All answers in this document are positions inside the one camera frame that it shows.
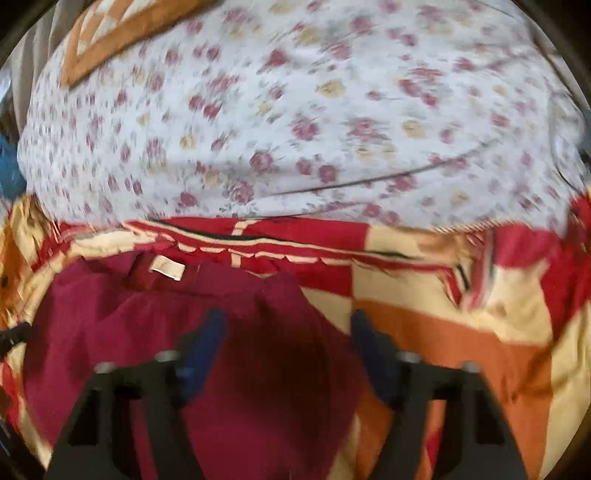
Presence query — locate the maroon garment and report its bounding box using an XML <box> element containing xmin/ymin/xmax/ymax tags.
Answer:
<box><xmin>23</xmin><ymin>251</ymin><xmax>372</xmax><ymax>480</ymax></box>

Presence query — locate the orange red cream spotted blanket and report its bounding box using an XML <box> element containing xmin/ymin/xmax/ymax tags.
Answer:
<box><xmin>0</xmin><ymin>189</ymin><xmax>591</xmax><ymax>480</ymax></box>

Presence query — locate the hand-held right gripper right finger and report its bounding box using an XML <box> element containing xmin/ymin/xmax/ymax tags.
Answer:
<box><xmin>351</xmin><ymin>309</ymin><xmax>527</xmax><ymax>480</ymax></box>

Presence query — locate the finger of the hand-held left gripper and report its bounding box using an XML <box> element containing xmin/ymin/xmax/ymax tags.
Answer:
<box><xmin>0</xmin><ymin>320</ymin><xmax>33</xmax><ymax>360</ymax></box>

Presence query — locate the white floral bedsheet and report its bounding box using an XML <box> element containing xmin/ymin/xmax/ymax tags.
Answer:
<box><xmin>18</xmin><ymin>0</ymin><xmax>588</xmax><ymax>232</ymax></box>

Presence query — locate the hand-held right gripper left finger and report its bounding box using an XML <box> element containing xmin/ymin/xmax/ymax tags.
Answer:
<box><xmin>44</xmin><ymin>308</ymin><xmax>228</xmax><ymax>480</ymax></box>

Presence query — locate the orange checkered quilt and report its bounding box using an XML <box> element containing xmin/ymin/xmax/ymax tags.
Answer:
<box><xmin>60</xmin><ymin>0</ymin><xmax>218</xmax><ymax>88</ymax></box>

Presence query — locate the blue cloth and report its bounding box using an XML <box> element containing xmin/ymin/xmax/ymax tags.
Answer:
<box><xmin>0</xmin><ymin>136</ymin><xmax>27</xmax><ymax>195</ymax></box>

